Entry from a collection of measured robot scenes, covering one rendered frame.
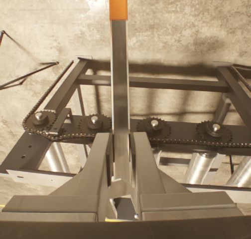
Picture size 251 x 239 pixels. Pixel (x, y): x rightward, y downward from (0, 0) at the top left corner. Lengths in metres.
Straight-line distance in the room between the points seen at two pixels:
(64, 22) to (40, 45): 0.33
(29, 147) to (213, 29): 1.49
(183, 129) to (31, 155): 0.76
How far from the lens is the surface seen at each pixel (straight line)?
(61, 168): 1.26
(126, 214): 1.72
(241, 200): 0.87
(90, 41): 1.65
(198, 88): 1.42
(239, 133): 1.11
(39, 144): 0.98
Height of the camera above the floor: 1.52
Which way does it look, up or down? 51 degrees down
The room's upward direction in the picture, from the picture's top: 171 degrees counter-clockwise
